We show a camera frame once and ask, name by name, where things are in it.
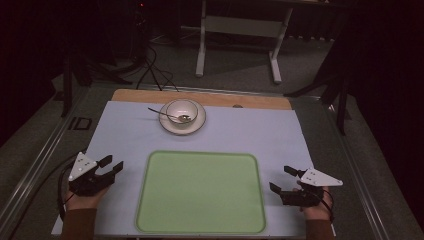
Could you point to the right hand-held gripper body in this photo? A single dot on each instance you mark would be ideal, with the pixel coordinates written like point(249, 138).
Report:
point(308, 193)

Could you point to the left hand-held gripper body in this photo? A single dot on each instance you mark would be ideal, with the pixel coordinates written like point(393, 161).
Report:
point(87, 182)

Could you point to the person's left hand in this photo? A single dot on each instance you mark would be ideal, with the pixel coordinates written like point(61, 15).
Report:
point(83, 200)

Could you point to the person's right hand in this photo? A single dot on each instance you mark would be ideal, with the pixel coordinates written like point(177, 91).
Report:
point(316, 210)

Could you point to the light blue table mat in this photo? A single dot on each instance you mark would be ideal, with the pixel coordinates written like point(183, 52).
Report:
point(126, 133)

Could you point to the metal spoon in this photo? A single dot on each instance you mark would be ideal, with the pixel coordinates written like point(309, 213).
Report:
point(163, 114)

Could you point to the white plate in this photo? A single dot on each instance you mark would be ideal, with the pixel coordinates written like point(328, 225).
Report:
point(182, 129)

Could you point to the green tray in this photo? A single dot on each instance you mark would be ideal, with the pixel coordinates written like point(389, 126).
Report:
point(200, 193)

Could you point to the black tripod stand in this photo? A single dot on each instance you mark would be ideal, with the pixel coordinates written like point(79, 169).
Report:
point(341, 100)

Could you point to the white bowl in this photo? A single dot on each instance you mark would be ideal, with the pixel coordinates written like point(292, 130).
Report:
point(182, 110)

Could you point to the metal floor rail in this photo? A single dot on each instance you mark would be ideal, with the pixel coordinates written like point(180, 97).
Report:
point(40, 156)
point(353, 166)

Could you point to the white metal desk frame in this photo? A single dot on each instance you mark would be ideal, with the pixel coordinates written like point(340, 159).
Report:
point(240, 26)

